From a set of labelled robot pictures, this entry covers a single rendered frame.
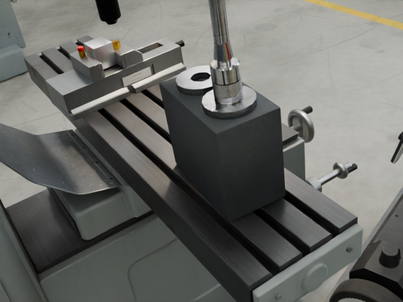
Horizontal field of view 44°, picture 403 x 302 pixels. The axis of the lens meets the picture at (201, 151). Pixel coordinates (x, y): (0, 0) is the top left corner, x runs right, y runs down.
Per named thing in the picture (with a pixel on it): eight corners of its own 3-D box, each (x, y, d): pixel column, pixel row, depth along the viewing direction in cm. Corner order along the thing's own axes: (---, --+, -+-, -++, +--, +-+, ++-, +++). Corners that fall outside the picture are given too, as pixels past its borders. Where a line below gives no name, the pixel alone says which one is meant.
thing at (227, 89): (213, 107, 80) (209, 76, 77) (214, 93, 84) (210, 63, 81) (243, 105, 80) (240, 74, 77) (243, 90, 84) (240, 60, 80)
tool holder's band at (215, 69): (209, 76, 77) (208, 71, 77) (210, 63, 81) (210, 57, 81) (240, 74, 77) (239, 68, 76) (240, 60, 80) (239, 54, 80)
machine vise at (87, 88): (160, 55, 149) (153, 20, 142) (188, 70, 138) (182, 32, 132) (50, 101, 134) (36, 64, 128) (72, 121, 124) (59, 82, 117)
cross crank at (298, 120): (298, 129, 171) (298, 98, 165) (324, 142, 163) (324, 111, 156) (262, 147, 165) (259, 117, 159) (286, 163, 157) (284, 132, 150)
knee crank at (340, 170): (348, 164, 166) (349, 150, 163) (362, 172, 162) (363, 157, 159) (298, 193, 158) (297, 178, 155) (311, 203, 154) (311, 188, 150)
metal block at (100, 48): (107, 57, 134) (101, 36, 130) (117, 63, 129) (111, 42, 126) (89, 64, 132) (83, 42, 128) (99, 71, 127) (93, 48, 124)
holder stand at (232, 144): (225, 141, 107) (213, 55, 96) (286, 196, 91) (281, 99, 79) (175, 163, 104) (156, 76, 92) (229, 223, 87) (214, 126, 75)
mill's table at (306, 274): (92, 54, 177) (86, 33, 173) (367, 256, 87) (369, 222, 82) (29, 77, 169) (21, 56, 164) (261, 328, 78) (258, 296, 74)
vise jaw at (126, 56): (121, 48, 139) (118, 35, 137) (144, 60, 130) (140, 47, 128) (102, 56, 136) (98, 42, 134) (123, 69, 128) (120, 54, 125)
